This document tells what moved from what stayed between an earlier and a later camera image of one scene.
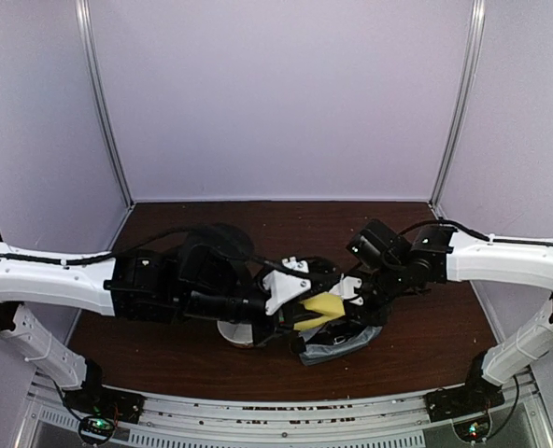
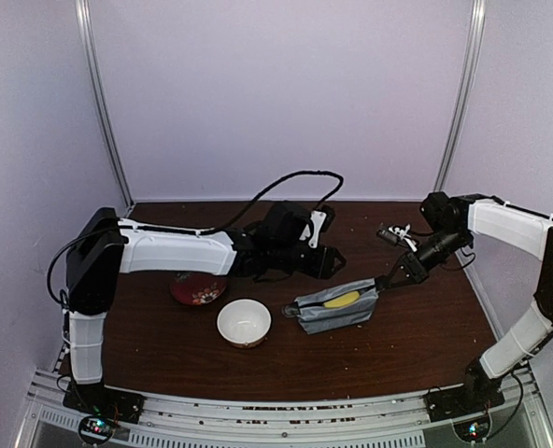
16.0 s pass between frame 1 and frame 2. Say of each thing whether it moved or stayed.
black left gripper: moved
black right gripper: moved
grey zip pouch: moved
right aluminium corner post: stayed
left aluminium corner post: stayed
